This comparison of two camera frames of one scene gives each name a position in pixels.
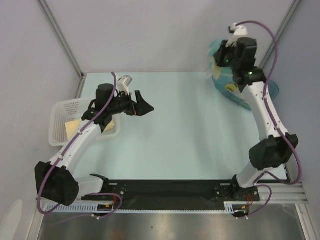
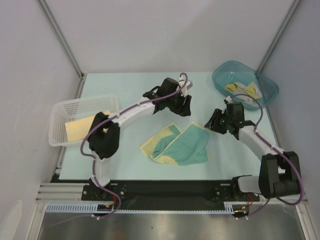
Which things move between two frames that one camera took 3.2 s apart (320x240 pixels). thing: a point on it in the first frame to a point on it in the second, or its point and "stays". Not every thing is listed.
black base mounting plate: (174, 194) stays
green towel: (217, 70) to (169, 145)
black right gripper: (220, 56) to (215, 122)
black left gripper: (142, 107) to (184, 110)
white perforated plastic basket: (69, 110) stays
